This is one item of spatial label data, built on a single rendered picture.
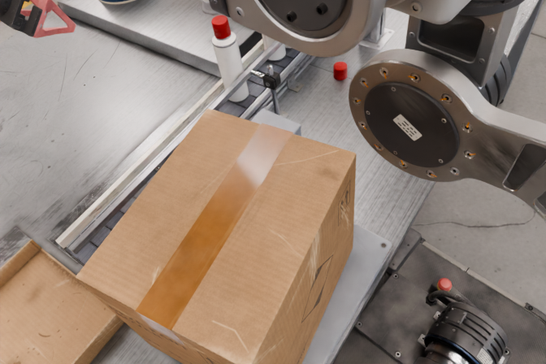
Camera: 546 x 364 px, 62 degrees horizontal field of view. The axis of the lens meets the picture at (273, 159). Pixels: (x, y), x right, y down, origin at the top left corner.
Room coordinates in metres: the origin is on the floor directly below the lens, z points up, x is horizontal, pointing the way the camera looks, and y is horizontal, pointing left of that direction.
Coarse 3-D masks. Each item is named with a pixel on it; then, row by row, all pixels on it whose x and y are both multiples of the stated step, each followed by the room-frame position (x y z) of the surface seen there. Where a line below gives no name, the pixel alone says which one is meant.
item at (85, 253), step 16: (272, 64) 0.87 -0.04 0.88; (288, 64) 0.87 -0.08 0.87; (256, 80) 0.82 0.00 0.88; (256, 96) 0.77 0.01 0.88; (224, 112) 0.74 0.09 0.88; (240, 112) 0.73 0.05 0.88; (128, 208) 0.52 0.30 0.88; (112, 224) 0.49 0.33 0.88; (96, 240) 0.46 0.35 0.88; (80, 256) 0.44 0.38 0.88
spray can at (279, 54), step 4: (264, 36) 0.88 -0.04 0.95; (264, 40) 0.89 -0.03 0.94; (268, 40) 0.88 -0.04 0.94; (272, 40) 0.87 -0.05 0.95; (264, 44) 0.89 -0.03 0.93; (268, 44) 0.88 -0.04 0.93; (264, 48) 0.89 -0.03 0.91; (280, 48) 0.88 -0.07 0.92; (284, 48) 0.89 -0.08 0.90; (276, 52) 0.87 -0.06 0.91; (280, 52) 0.88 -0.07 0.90; (284, 52) 0.88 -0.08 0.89; (272, 56) 0.87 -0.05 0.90; (276, 56) 0.87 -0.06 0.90; (280, 56) 0.87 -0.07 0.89; (284, 56) 0.88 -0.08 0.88; (268, 60) 0.88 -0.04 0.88; (272, 60) 0.88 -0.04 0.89; (276, 60) 0.87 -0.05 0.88; (280, 60) 0.87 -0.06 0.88
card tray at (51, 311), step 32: (32, 256) 0.49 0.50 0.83; (0, 288) 0.43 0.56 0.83; (32, 288) 0.42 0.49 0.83; (64, 288) 0.40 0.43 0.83; (0, 320) 0.37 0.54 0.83; (32, 320) 0.35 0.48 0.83; (64, 320) 0.34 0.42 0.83; (96, 320) 0.33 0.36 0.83; (0, 352) 0.31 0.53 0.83; (32, 352) 0.30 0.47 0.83; (64, 352) 0.29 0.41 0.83; (96, 352) 0.27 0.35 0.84
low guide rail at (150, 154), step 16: (256, 48) 0.89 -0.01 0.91; (208, 96) 0.76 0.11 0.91; (192, 112) 0.72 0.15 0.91; (176, 128) 0.68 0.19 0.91; (160, 144) 0.65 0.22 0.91; (144, 160) 0.61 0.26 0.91; (128, 176) 0.58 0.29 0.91; (112, 192) 0.55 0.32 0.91; (96, 208) 0.52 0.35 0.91; (80, 224) 0.49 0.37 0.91; (64, 240) 0.46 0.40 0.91
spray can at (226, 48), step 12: (216, 24) 0.77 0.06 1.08; (228, 24) 0.78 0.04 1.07; (216, 36) 0.77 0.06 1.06; (228, 36) 0.77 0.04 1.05; (216, 48) 0.76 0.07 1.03; (228, 48) 0.76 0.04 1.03; (228, 60) 0.76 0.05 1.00; (240, 60) 0.77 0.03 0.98; (228, 72) 0.76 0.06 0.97; (240, 72) 0.76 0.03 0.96; (228, 84) 0.76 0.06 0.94; (240, 96) 0.76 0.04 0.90
